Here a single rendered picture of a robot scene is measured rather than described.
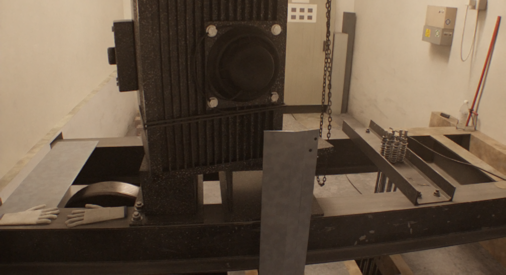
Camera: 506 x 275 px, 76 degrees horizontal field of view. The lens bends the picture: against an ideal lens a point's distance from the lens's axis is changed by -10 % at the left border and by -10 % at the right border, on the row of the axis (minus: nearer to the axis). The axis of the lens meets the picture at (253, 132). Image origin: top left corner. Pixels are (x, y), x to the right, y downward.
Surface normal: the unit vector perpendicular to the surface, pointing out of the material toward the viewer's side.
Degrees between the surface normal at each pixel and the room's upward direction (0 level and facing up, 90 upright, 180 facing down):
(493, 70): 90
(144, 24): 90
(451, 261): 0
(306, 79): 90
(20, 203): 0
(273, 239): 90
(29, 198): 0
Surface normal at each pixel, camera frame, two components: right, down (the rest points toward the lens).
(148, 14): 0.36, 0.35
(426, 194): 0.02, -0.93
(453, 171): -0.99, 0.03
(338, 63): 0.13, 0.36
